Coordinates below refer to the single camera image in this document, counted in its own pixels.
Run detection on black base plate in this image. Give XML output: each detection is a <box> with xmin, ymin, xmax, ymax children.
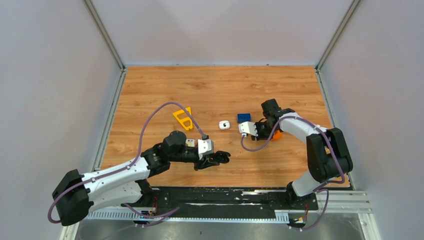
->
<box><xmin>134</xmin><ymin>186</ymin><xmax>319</xmax><ymax>219</ymax></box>

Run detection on white earbud charging case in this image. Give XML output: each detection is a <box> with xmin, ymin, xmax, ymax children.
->
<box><xmin>218</xmin><ymin>120</ymin><xmax>231</xmax><ymax>130</ymax></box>

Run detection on blue toy brick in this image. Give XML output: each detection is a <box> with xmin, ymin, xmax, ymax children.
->
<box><xmin>236</xmin><ymin>113</ymin><xmax>252</xmax><ymax>124</ymax></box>

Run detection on playing card deck box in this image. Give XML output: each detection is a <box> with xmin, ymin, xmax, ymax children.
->
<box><xmin>185</xmin><ymin>139</ymin><xmax>196</xmax><ymax>147</ymax></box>

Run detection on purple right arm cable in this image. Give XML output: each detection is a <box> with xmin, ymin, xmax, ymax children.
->
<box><xmin>240</xmin><ymin>115</ymin><xmax>347</xmax><ymax>232</ymax></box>

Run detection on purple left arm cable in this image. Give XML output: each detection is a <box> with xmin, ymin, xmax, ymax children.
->
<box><xmin>47</xmin><ymin>101</ymin><xmax>210</xmax><ymax>240</ymax></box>

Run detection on black oval earbud case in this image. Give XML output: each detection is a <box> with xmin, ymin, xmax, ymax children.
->
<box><xmin>215</xmin><ymin>150</ymin><xmax>232</xmax><ymax>165</ymax></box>

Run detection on yellow triangular plastic frame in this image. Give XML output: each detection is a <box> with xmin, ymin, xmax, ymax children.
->
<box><xmin>172</xmin><ymin>107</ymin><xmax>194</xmax><ymax>131</ymax></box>

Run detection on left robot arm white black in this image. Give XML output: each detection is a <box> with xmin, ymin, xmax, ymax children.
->
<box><xmin>47</xmin><ymin>131</ymin><xmax>231</xmax><ymax>226</ymax></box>

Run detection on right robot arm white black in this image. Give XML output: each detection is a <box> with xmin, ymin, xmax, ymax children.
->
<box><xmin>239</xmin><ymin>98</ymin><xmax>353</xmax><ymax>209</ymax></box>

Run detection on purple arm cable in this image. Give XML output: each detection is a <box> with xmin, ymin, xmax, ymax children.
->
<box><xmin>47</xmin><ymin>101</ymin><xmax>210</xmax><ymax>240</ymax></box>
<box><xmin>240</xmin><ymin>115</ymin><xmax>347</xmax><ymax>232</ymax></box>

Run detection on slotted cable duct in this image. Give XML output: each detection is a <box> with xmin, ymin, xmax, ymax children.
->
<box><xmin>87</xmin><ymin>210</ymin><xmax>290</xmax><ymax>223</ymax></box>

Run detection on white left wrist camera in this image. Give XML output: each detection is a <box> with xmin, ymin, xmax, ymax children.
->
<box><xmin>197</xmin><ymin>139</ymin><xmax>215</xmax><ymax>160</ymax></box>

